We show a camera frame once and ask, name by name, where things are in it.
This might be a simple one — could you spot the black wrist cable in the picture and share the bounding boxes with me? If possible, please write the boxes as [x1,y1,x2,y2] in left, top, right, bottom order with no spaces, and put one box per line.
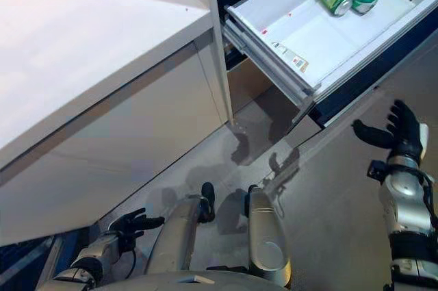
[126,249,138,278]
[422,170,438,223]

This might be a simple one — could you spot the white fridge drawer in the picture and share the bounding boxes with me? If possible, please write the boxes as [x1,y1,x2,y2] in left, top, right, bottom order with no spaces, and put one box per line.
[222,0,438,131]

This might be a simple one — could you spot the tall white side panel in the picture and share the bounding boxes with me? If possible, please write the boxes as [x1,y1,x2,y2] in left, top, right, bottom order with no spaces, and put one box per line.
[150,0,237,127]

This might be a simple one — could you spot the white counter cabinet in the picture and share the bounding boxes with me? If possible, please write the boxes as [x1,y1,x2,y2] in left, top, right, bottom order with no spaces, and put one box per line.
[0,0,230,247]

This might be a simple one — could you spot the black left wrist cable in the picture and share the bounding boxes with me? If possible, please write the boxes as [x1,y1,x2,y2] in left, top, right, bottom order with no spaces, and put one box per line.
[126,249,138,278]

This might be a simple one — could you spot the silver right robot leg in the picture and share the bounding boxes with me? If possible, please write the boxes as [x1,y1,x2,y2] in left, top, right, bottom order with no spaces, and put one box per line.
[246,190,292,288]

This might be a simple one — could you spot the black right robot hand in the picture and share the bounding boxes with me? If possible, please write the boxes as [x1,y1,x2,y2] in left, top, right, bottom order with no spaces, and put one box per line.
[352,99,430,165]

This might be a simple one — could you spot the silver robot torso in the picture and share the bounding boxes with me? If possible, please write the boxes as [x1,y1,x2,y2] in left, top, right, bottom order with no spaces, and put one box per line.
[92,268,285,291]

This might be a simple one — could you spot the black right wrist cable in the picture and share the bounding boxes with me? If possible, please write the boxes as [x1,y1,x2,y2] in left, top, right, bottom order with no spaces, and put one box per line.
[422,170,438,223]

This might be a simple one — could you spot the stainless steel fridge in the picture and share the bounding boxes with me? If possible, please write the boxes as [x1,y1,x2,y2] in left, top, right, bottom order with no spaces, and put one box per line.
[214,0,438,127]

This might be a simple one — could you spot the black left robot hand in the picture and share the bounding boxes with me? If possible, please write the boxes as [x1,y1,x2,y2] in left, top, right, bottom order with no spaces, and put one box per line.
[108,207,165,242]

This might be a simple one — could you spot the white barcode label sticker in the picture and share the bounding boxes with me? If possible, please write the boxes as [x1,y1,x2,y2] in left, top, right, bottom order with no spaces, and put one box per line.
[272,40,310,73]

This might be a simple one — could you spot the black left robot foot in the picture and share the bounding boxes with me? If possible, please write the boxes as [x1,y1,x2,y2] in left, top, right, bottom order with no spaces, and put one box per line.
[200,181,216,223]

